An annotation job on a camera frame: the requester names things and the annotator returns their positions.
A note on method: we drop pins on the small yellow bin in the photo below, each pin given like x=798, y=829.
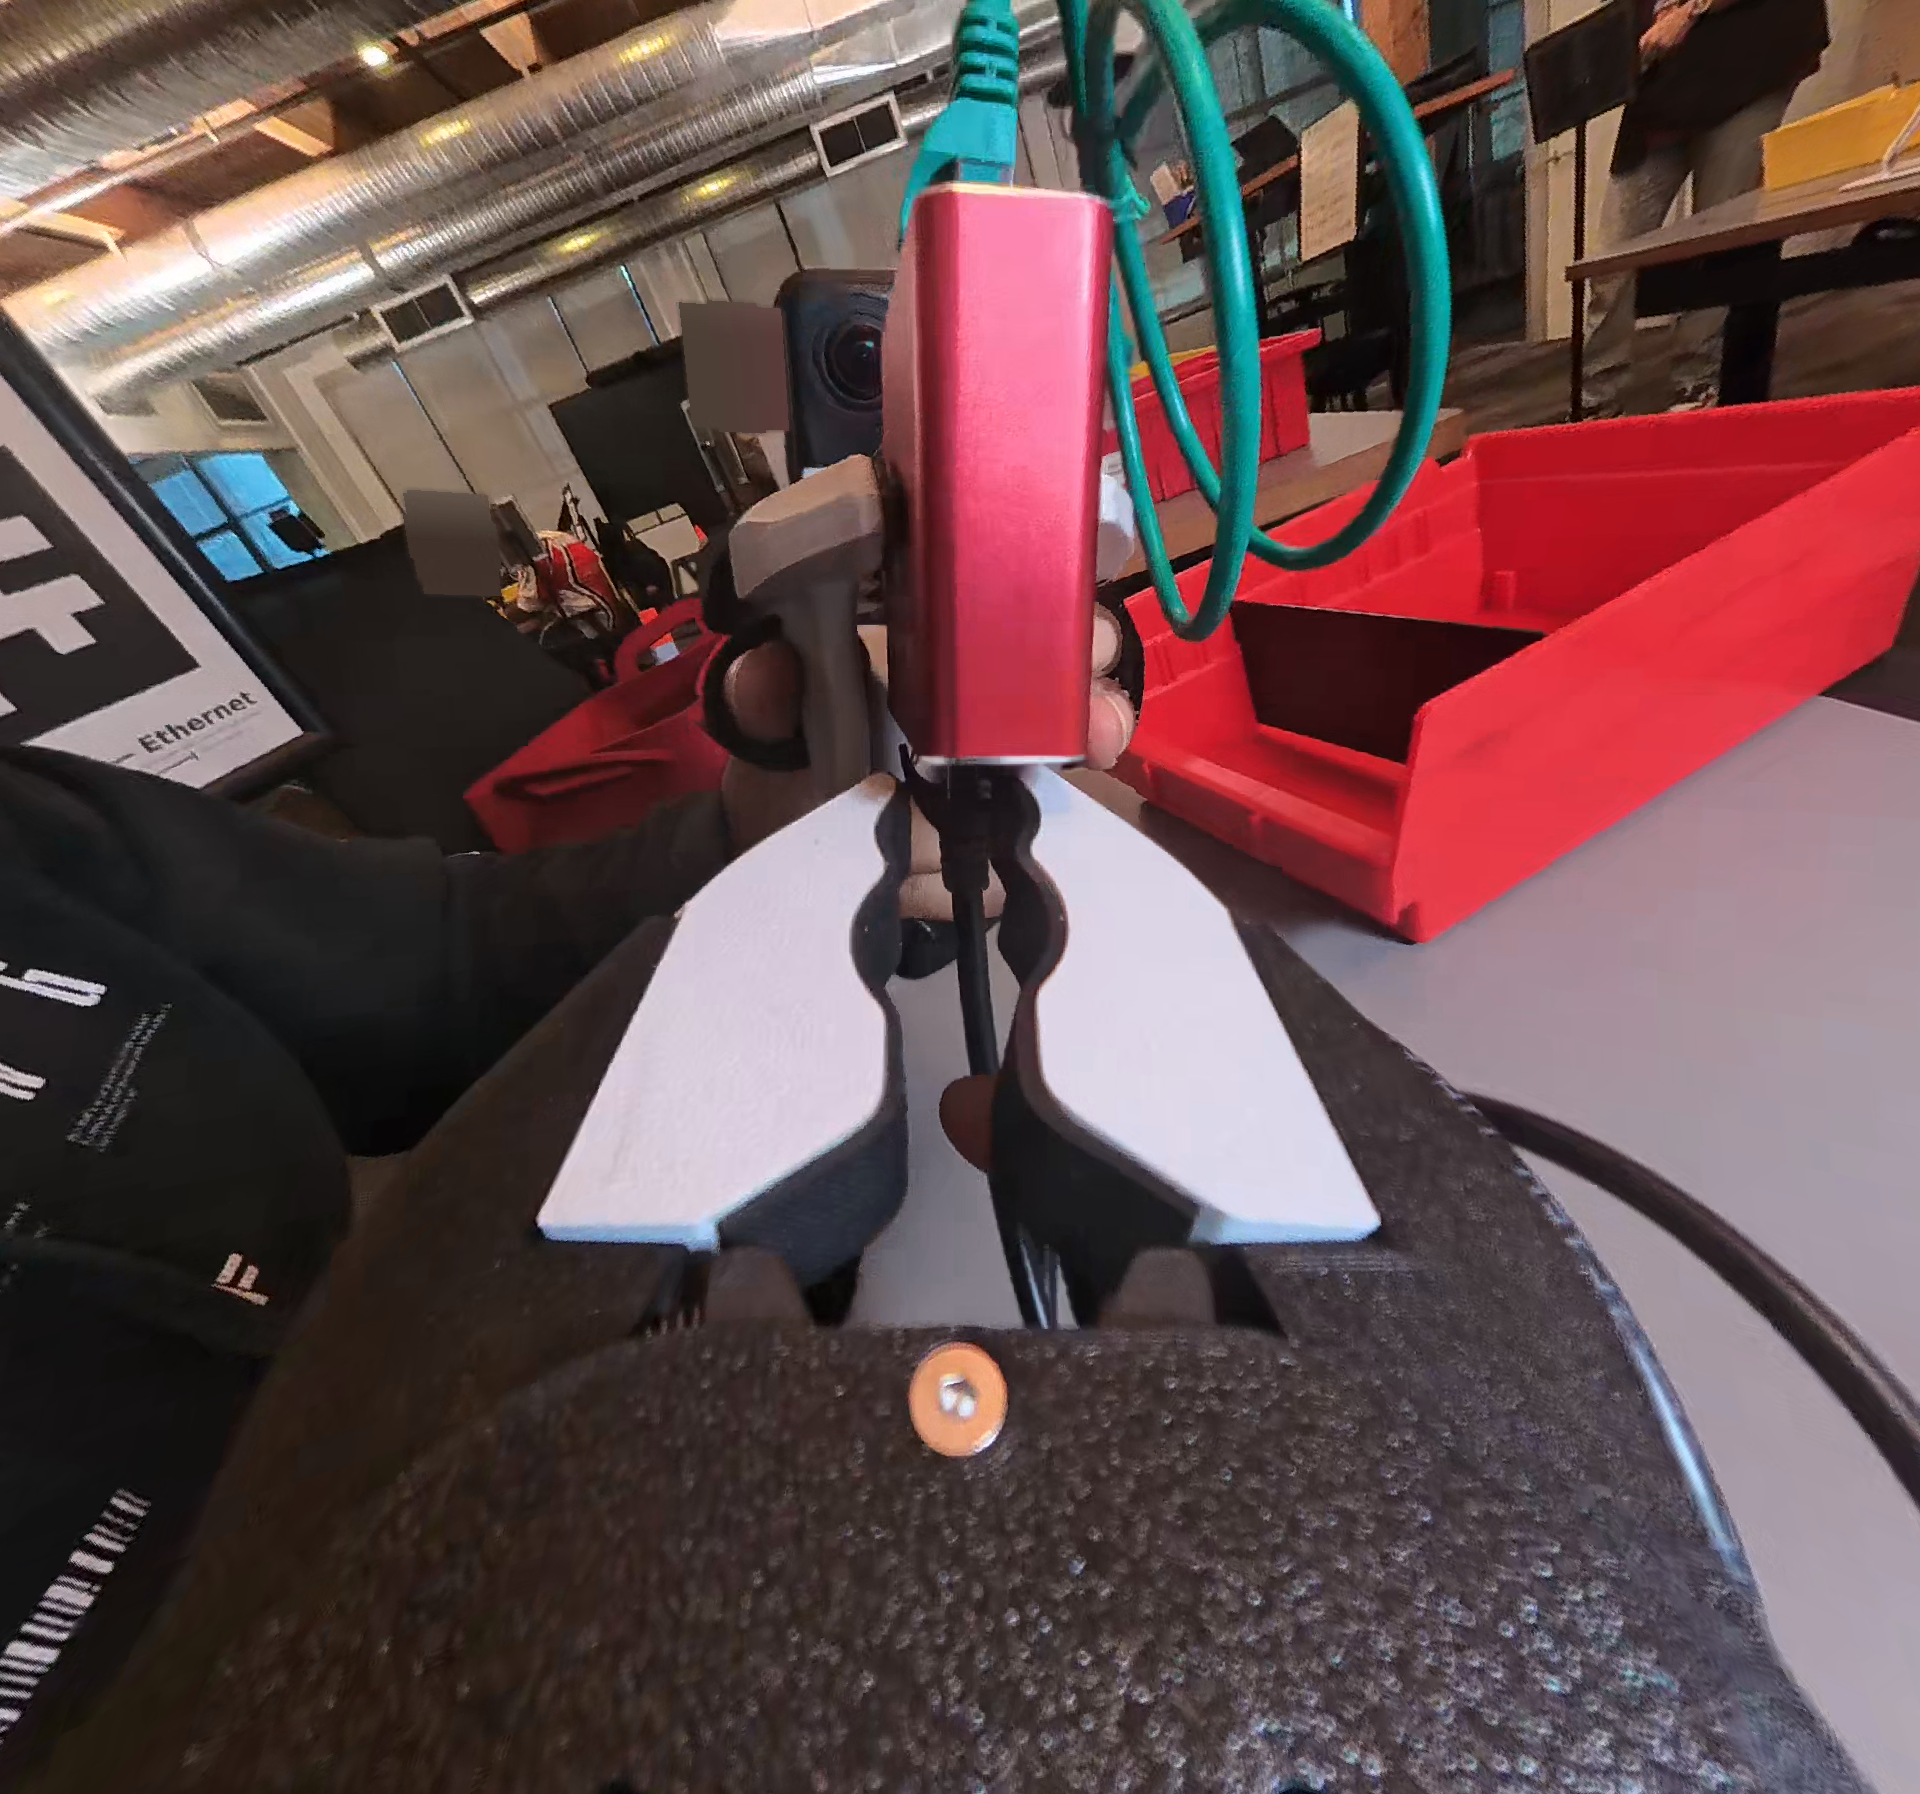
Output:
x=1835, y=145

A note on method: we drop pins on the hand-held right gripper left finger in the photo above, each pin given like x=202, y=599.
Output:
x=753, y=1040

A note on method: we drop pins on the red plastic crate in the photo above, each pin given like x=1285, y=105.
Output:
x=1257, y=392

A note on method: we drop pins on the person's left forearm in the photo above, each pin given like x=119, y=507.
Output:
x=569, y=924

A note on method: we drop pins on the red ethernet splitter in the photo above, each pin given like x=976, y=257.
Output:
x=999, y=474

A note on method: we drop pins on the large red felt tote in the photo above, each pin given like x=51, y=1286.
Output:
x=601, y=761

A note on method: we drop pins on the red plastic bin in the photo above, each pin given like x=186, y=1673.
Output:
x=1648, y=715

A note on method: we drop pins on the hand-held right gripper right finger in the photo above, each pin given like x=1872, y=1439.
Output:
x=1172, y=1061

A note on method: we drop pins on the black sign holder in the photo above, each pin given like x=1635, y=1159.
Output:
x=1573, y=67

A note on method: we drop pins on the black bin divider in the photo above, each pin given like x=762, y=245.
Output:
x=1347, y=684

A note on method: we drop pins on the framed black white poster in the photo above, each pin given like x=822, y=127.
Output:
x=89, y=593

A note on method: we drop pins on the person's left hand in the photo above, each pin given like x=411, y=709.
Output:
x=755, y=715

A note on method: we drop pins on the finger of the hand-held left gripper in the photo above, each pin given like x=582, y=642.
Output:
x=1117, y=518

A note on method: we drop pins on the wooden background table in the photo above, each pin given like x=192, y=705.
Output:
x=1768, y=235

